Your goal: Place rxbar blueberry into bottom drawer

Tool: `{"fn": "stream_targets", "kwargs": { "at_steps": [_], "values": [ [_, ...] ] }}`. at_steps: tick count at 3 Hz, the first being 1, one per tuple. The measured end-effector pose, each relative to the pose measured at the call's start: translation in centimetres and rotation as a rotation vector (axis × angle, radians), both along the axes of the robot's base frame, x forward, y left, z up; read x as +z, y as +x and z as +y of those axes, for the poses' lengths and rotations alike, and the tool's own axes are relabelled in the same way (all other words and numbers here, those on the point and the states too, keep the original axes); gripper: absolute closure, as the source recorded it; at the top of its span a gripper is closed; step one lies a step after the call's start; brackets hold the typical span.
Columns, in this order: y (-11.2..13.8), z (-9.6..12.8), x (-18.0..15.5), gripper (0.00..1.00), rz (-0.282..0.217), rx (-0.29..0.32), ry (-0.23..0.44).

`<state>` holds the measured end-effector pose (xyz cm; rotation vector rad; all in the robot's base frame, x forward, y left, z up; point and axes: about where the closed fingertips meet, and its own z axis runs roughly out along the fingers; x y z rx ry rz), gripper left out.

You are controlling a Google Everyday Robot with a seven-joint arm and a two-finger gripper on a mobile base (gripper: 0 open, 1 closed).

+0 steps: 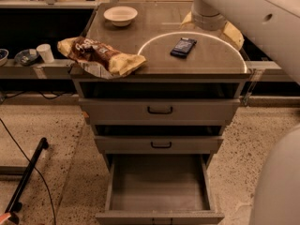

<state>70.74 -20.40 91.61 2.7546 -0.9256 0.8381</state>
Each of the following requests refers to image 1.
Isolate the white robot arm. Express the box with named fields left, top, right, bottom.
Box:
left=192, top=0, right=300, bottom=225

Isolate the grey side shelf rail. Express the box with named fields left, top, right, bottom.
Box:
left=0, top=59, right=72, bottom=80

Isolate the white ceramic bowl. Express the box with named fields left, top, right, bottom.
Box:
left=103, top=7, right=138, bottom=27

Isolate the grey top drawer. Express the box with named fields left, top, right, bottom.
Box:
left=79, top=98, right=239, bottom=126

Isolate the grey middle drawer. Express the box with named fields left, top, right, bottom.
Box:
left=95, top=136, right=223, bottom=154

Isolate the small dark blue bowl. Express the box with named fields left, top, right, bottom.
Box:
left=14, top=49, right=39, bottom=67

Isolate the white paper cup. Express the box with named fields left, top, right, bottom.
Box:
left=37, top=44, right=54, bottom=63

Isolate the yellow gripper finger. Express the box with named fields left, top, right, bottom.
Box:
left=220, top=22, right=245, bottom=51
left=180, top=12, right=194, bottom=28

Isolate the grey drawer cabinet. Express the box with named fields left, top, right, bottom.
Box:
left=68, top=1, right=253, bottom=225

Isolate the grey open bottom drawer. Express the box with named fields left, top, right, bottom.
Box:
left=96, top=155, right=224, bottom=225

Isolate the black metal stand leg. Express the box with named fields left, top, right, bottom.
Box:
left=6, top=138, right=49, bottom=212

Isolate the brown yellow chip bag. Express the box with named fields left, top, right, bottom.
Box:
left=57, top=37, right=146, bottom=79

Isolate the black floor cable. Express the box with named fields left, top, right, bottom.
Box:
left=0, top=117, right=58, bottom=225

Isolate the blue bowl at edge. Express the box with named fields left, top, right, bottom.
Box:
left=0, top=49, right=8, bottom=67

